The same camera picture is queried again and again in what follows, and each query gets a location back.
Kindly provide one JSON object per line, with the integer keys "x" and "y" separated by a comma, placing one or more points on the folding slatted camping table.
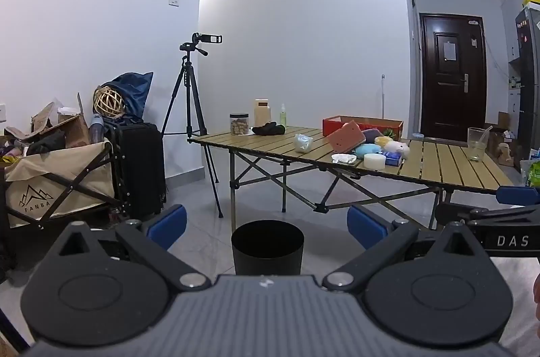
{"x": 443, "y": 167}

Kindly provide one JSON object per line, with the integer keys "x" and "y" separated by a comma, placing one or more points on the stack of cardboard boxes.
{"x": 500, "y": 129}

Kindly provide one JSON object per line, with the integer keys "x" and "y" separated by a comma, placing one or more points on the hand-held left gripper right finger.
{"x": 367, "y": 227}

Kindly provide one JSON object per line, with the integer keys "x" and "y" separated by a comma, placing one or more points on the white plush toy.
{"x": 398, "y": 148}

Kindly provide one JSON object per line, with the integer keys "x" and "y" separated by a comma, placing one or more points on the brown cardboard box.
{"x": 74, "y": 129}

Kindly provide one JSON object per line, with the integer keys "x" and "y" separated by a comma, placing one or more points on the black suitcase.
{"x": 135, "y": 162}

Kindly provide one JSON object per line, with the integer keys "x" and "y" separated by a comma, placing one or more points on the red cardboard box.
{"x": 363, "y": 125}

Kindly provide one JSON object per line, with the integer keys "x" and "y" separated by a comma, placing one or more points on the clear jar with black lid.
{"x": 239, "y": 124}

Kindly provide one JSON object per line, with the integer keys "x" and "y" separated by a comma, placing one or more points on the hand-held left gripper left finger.
{"x": 168, "y": 226}

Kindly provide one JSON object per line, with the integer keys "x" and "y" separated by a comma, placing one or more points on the beige plush toy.
{"x": 505, "y": 154}

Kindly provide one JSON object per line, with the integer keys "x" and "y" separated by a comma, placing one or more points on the beige folding wagon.
{"x": 55, "y": 179}

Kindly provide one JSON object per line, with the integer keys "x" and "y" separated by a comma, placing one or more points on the white crumpled tissue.
{"x": 344, "y": 158}

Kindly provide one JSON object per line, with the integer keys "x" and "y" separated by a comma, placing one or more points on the grey blue bottle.
{"x": 96, "y": 127}

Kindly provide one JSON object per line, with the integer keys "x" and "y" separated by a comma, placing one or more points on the blue tissue packet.
{"x": 393, "y": 159}

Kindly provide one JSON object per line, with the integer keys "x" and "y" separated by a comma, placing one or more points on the dark brown door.
{"x": 451, "y": 74}

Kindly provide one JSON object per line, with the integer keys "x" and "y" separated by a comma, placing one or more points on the small green plant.
{"x": 390, "y": 133}

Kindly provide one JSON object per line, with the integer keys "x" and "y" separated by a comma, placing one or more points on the black camera tripod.
{"x": 187, "y": 95}

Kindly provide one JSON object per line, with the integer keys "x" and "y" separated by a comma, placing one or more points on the woven wicker ball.
{"x": 108, "y": 102}

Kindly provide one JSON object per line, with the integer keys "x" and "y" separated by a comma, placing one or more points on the grey refrigerator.
{"x": 529, "y": 87}

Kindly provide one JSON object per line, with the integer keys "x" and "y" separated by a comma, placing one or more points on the green packet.
{"x": 535, "y": 173}

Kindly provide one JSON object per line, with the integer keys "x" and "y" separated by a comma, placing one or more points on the yellow box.
{"x": 532, "y": 0}

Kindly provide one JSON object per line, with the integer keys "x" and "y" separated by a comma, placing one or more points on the yellow plush ball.
{"x": 382, "y": 141}

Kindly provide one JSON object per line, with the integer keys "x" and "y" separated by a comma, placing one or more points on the white wall socket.
{"x": 2, "y": 113}

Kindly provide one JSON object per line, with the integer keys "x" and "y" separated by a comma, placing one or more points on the beige carton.
{"x": 262, "y": 112}

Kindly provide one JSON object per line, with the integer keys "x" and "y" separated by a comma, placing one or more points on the person's right hand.
{"x": 537, "y": 296}

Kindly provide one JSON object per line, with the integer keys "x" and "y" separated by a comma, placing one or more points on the white round container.
{"x": 374, "y": 161}

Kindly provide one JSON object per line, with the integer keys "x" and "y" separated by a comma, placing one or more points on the white kitchen cabinet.
{"x": 511, "y": 44}

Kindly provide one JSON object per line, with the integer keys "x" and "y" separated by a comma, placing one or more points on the dark blue fabric bag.
{"x": 130, "y": 91}

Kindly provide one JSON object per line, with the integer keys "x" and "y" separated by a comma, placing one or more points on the green spray bottle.
{"x": 283, "y": 115}

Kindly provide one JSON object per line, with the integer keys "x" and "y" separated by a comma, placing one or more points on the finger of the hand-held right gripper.
{"x": 460, "y": 213}
{"x": 519, "y": 195}

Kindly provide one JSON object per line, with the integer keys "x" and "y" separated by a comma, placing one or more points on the black trash bin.
{"x": 268, "y": 251}

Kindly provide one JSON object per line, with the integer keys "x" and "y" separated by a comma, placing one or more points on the light blue plush toy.
{"x": 366, "y": 150}

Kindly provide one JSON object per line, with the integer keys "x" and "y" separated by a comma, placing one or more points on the purple fabric pad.
{"x": 371, "y": 134}

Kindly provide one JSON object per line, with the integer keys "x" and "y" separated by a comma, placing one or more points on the pink sponge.
{"x": 348, "y": 137}

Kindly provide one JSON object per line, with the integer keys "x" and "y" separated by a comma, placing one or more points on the black cloth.
{"x": 268, "y": 128}

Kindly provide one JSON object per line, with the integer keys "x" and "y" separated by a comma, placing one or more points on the clear glass cup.
{"x": 476, "y": 144}

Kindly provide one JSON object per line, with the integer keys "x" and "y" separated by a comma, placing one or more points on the clear crumpled plastic bag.
{"x": 302, "y": 143}

